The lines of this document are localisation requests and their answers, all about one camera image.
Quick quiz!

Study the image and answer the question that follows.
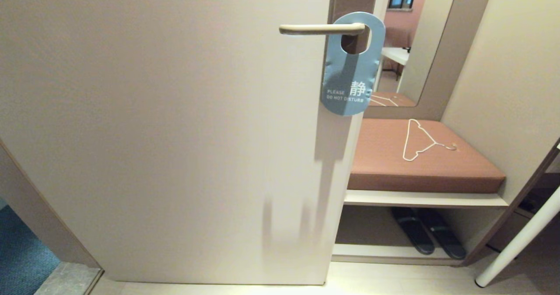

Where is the white bench base board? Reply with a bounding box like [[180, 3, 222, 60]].
[[331, 243, 465, 267]]

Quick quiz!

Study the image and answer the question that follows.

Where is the beige room door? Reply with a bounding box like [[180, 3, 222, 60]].
[[0, 0, 393, 285]]

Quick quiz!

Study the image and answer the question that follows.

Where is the white wire clothes hanger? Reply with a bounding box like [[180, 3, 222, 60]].
[[402, 118, 458, 162]]

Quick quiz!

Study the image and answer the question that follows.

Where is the white table leg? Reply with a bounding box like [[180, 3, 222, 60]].
[[475, 186, 560, 288]]

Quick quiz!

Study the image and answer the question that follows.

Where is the blue and white door hanger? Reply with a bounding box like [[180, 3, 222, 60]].
[[321, 11, 386, 116]]

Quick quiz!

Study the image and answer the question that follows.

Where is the white bench seat board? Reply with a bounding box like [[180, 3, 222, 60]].
[[344, 189, 509, 209]]

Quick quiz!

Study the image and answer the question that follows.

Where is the beige lever door handle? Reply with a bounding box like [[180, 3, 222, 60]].
[[279, 22, 366, 36]]

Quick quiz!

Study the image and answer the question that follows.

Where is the wall mirror brown frame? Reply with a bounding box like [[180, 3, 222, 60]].
[[363, 0, 497, 120]]

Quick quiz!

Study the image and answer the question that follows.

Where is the brown bench seat cushion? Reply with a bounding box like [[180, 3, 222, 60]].
[[348, 118, 507, 194]]

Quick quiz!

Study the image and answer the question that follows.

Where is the black slipper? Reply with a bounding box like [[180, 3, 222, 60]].
[[391, 207, 436, 256], [418, 207, 467, 260]]

